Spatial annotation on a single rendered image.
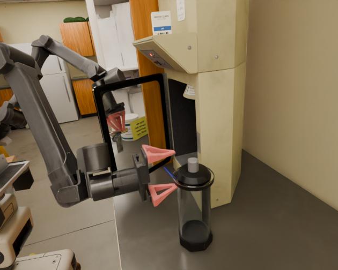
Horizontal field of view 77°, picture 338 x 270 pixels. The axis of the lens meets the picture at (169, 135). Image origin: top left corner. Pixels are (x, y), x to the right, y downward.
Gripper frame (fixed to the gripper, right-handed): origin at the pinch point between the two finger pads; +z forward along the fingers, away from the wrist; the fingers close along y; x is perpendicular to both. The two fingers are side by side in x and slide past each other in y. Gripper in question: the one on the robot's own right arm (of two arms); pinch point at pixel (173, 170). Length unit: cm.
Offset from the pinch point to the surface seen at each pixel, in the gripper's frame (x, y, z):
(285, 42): 25, 27, 55
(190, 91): 21.0, 14.6, 14.2
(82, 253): 100, -119, -54
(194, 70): 9.0, 22.4, 10.7
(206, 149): 9.5, -1.4, 14.1
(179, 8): 19.7, 38.6, 11.5
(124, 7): 137, 60, 12
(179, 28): 20.9, 33.6, 11.6
